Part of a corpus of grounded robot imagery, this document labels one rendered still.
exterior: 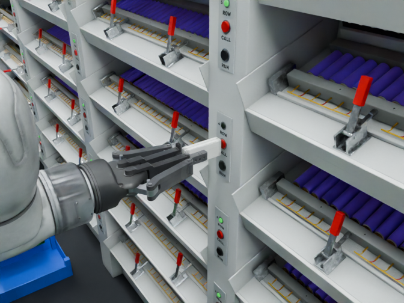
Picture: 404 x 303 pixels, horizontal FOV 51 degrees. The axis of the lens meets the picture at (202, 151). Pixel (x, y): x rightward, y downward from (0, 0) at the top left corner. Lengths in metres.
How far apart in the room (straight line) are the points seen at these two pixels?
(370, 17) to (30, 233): 0.46
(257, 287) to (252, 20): 0.51
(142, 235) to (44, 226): 0.77
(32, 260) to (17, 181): 1.41
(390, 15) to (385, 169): 0.17
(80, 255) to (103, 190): 1.24
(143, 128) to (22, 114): 0.65
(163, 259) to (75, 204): 0.68
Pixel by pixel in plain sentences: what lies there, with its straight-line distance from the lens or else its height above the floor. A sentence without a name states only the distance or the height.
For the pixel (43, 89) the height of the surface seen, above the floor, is 0.55.
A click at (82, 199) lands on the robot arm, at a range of 0.58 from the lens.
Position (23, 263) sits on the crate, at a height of 0.00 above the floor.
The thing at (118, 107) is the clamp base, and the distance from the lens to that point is 1.14.
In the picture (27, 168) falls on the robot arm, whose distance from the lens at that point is 0.46.
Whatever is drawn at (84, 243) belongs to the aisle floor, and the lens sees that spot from 1.88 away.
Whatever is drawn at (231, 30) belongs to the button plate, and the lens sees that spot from 0.65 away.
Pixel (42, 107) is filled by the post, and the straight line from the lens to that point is 2.05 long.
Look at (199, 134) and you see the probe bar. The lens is 0.91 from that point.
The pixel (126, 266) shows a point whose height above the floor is 0.15.
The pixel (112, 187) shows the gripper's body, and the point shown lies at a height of 0.86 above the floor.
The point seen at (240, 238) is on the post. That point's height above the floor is 0.67.
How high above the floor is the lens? 1.19
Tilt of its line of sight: 28 degrees down
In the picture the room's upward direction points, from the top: straight up
